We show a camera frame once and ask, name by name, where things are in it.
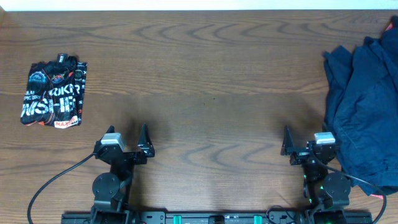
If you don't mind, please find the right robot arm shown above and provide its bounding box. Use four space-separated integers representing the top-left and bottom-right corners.
280 127 351 223

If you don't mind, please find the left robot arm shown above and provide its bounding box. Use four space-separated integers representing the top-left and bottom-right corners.
90 124 155 224

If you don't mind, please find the navy blue clothes pile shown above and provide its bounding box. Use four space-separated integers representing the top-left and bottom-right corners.
323 16 397 195

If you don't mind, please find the red garment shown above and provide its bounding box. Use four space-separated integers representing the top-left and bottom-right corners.
370 194 383 199

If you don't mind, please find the black printed folded jersey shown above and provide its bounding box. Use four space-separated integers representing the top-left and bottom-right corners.
21 54 88 129

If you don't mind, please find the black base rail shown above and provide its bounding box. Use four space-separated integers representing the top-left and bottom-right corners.
61 209 373 224

